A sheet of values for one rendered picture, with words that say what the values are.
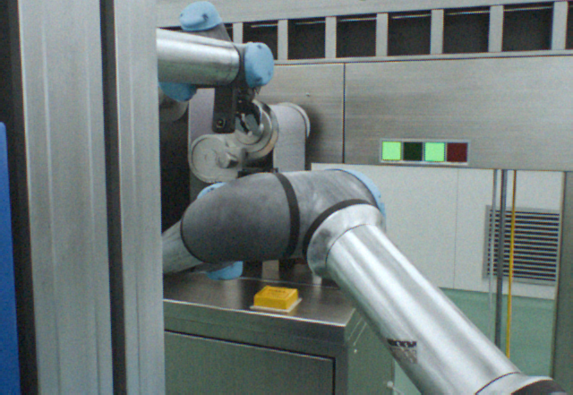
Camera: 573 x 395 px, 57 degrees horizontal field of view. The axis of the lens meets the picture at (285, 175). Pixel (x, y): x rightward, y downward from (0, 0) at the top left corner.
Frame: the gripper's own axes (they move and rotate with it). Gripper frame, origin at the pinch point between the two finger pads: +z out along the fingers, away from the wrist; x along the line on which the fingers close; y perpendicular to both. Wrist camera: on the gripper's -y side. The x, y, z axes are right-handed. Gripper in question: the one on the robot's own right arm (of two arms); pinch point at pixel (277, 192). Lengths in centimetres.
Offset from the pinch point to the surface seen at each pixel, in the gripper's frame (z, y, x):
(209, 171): -2.8, 4.8, 17.9
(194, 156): -2.8, 8.7, 22.3
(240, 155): -6.6, 9.6, 7.3
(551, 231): 261, -57, -95
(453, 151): 29, 10, -41
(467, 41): 37, 40, -43
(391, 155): 28.9, 8.1, -24.0
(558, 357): 46, -52, -72
